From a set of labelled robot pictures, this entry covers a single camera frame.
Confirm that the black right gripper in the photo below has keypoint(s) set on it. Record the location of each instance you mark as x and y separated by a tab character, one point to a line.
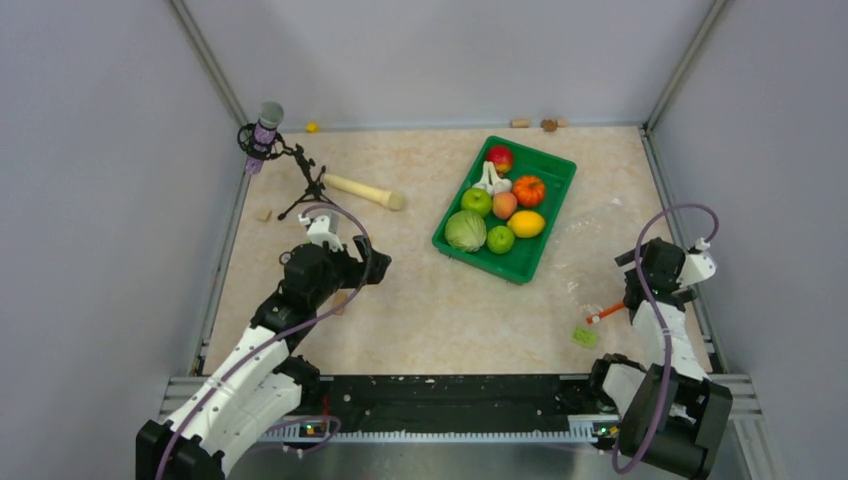
686	294

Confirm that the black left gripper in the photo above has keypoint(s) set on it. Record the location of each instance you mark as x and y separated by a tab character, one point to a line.
356	268

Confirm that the clear zip bag orange zipper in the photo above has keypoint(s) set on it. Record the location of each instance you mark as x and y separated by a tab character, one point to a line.
597	317

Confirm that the green plastic tray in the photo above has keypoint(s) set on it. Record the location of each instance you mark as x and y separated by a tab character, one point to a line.
517	266

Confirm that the green cabbage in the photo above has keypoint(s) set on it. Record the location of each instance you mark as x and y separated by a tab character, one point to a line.
465	231

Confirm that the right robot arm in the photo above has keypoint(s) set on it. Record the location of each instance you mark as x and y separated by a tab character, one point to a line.
672	415

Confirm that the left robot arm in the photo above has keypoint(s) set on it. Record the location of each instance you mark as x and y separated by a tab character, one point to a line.
260	381

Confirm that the small wooden block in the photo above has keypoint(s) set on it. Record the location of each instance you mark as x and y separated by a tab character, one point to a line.
263	215

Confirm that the green toy brick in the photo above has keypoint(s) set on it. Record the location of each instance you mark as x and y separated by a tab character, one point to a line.
585	338

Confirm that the cream toy microphone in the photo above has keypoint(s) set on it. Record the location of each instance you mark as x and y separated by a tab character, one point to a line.
392	200

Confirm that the yellow lemon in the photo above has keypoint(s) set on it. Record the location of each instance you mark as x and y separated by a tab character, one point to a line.
526	224

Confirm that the purple microphone on tripod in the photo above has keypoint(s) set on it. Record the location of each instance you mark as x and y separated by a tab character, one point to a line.
262	143

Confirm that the orange mini pumpkin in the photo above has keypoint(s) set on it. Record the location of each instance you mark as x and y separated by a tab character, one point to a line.
529	190

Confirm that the green lime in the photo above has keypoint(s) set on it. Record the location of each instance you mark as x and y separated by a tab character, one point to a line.
500	239

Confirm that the peach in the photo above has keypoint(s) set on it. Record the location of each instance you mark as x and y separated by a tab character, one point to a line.
504	204

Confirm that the green apple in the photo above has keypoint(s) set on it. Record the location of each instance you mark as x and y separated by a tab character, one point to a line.
476	200

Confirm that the brown cork piece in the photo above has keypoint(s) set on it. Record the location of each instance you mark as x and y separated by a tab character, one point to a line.
549	125

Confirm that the white garlic bulbs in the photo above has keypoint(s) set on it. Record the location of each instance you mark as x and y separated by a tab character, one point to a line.
491	182

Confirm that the red apple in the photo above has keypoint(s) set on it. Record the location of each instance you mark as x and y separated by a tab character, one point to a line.
502	158

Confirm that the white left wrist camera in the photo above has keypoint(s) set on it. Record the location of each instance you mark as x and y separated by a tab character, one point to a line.
322	230

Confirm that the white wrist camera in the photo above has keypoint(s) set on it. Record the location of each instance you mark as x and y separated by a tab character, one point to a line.
698	265
322	230

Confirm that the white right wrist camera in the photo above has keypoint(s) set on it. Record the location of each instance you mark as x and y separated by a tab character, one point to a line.
698	265

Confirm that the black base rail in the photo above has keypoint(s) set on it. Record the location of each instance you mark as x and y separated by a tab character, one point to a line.
473	404

